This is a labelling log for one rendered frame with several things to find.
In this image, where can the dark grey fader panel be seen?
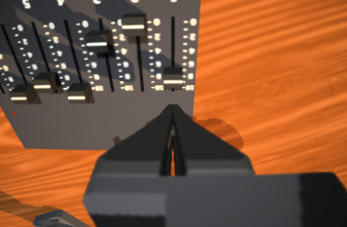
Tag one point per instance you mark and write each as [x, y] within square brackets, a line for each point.
[112, 94]

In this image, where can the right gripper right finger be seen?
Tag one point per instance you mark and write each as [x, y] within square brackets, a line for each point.
[202, 152]

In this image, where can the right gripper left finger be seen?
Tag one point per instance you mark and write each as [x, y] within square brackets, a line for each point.
[142, 152]

